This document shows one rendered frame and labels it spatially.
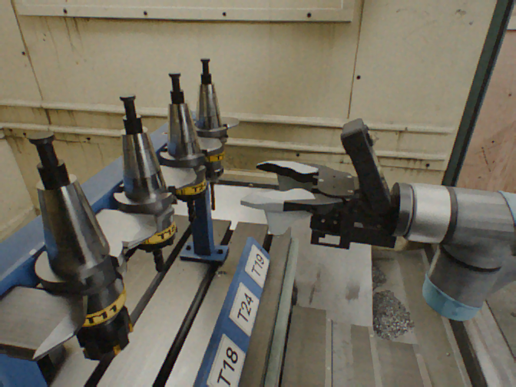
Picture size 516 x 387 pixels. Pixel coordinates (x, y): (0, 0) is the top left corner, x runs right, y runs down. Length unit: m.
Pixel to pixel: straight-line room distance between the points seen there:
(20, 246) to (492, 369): 0.77
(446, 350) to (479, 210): 0.58
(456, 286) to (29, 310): 0.47
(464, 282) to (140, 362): 0.49
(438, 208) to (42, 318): 0.41
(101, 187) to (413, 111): 0.84
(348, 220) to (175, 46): 0.79
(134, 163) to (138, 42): 0.80
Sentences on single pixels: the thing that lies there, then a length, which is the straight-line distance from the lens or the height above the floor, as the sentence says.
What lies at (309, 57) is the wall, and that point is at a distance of 1.00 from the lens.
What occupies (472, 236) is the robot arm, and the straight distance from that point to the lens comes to 0.49.
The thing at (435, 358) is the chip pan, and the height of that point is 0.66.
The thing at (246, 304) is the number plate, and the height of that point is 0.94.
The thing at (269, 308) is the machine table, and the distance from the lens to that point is 0.68.
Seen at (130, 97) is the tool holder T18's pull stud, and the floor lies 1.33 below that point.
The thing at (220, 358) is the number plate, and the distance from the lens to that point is 0.56.
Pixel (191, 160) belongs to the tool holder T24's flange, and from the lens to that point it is 0.46.
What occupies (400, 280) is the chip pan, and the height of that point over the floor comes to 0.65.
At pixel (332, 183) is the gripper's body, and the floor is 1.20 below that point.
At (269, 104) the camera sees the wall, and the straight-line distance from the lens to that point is 1.04.
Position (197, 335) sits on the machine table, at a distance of 0.66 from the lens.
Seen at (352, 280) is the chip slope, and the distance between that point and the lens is 1.00.
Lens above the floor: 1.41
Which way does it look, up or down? 29 degrees down
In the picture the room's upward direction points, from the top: straight up
